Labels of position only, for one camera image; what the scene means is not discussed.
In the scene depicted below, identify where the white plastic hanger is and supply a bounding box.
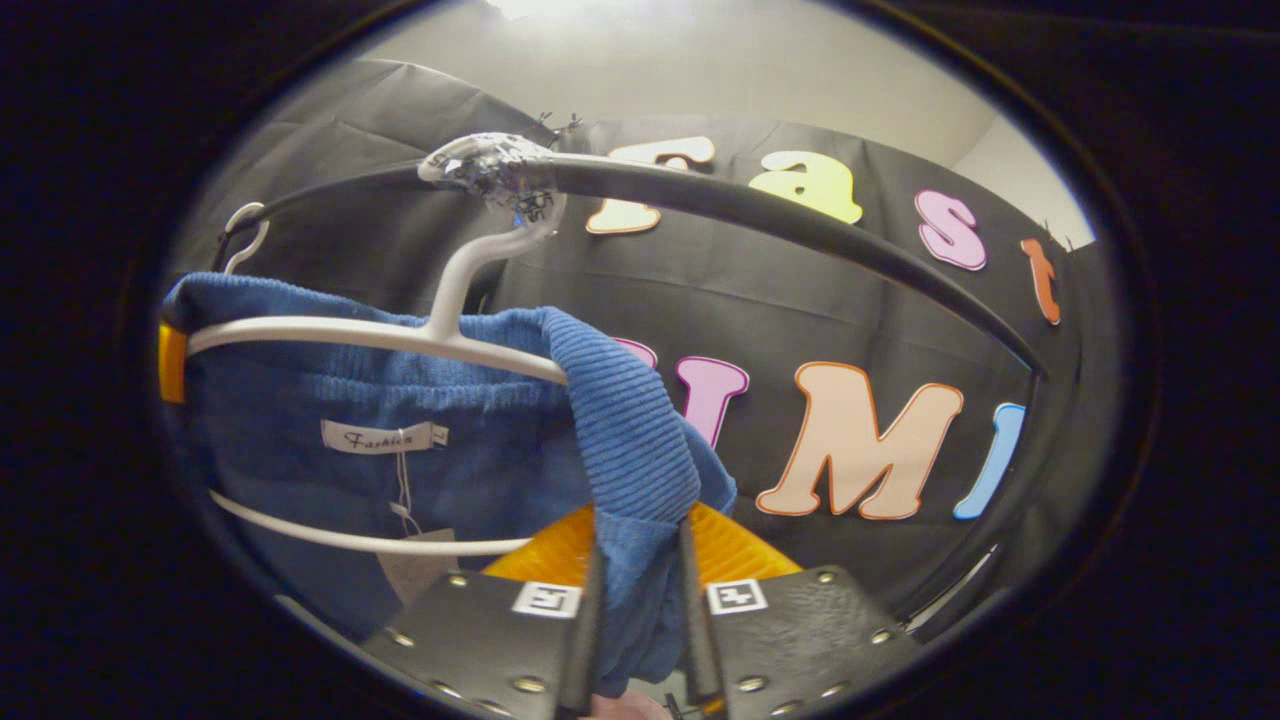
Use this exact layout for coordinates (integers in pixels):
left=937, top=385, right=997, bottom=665
left=222, top=202, right=271, bottom=276
left=185, top=190, right=571, bottom=558

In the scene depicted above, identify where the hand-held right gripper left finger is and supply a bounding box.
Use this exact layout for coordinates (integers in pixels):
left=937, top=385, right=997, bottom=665
left=360, top=503, right=607, bottom=720

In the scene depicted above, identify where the black clothes rail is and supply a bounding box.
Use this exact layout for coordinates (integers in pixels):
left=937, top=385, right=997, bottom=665
left=210, top=150, right=1051, bottom=379

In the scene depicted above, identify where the pink laundry hamper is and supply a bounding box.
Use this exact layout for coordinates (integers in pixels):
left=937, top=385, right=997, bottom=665
left=592, top=690, right=673, bottom=720

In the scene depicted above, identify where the black backdrop cloth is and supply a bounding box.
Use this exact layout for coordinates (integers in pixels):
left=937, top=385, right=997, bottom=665
left=165, top=58, right=1121, bottom=641

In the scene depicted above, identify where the blue shirt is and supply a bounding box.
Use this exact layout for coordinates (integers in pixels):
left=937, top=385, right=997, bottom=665
left=160, top=272, right=739, bottom=701

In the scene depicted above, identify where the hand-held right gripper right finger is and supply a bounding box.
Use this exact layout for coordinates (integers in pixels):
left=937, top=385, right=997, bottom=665
left=678, top=500, right=923, bottom=720

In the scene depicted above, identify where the clear tape wad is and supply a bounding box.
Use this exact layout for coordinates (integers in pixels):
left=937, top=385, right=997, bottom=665
left=418, top=132, right=569, bottom=229

